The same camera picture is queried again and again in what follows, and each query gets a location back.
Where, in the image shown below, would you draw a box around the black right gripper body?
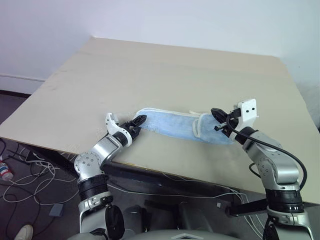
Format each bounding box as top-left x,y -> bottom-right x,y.
222,109 -> 242,137

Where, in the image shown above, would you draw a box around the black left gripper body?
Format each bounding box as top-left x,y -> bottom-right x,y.
119,120 -> 138,138

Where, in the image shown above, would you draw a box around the light blue towel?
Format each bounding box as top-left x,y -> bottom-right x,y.
133,107 -> 235,147

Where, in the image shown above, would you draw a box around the silver robot torso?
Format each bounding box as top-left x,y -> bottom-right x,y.
66,225 -> 263,240

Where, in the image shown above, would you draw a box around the small gray box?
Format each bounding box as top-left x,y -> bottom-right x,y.
48,203 -> 65,218

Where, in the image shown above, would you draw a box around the plastic bottle with red label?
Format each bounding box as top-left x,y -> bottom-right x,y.
0,161 -> 14,181

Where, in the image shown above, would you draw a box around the white shoe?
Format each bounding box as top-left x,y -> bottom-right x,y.
13,223 -> 34,240

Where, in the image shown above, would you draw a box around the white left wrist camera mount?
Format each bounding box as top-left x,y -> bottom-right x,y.
104,112 -> 126,138

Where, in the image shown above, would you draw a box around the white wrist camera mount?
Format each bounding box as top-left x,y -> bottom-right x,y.
104,112 -> 126,138
235,98 -> 259,131

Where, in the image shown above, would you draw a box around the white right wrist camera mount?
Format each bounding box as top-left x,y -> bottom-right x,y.
235,98 -> 259,131

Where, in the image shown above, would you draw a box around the black table frame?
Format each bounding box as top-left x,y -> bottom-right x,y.
23,142 -> 270,209

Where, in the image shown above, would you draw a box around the white cables under table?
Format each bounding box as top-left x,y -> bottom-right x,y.
109,173 -> 267,238

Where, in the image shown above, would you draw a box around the black bar bracket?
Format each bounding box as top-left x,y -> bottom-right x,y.
225,198 -> 269,217

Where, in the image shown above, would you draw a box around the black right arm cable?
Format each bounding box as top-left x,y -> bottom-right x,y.
224,116 -> 309,195

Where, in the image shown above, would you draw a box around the white floor cables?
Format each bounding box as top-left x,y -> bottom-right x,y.
3,147 -> 79,206

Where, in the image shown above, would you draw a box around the black floor cables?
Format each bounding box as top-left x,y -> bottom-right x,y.
0,138 -> 32,165

